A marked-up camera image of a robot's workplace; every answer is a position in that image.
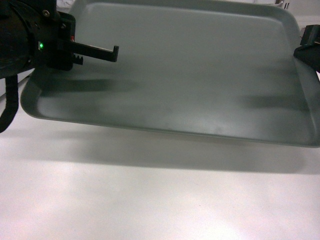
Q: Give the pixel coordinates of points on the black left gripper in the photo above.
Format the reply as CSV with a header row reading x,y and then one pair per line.
x,y
29,34

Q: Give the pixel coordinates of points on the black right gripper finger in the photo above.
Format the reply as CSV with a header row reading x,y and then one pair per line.
x,y
311,35
310,55

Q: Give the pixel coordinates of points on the grey rectangular serving tray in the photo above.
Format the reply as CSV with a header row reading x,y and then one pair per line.
x,y
200,67

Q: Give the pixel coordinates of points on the white checkout table top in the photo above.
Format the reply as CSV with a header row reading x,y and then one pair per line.
x,y
66,181

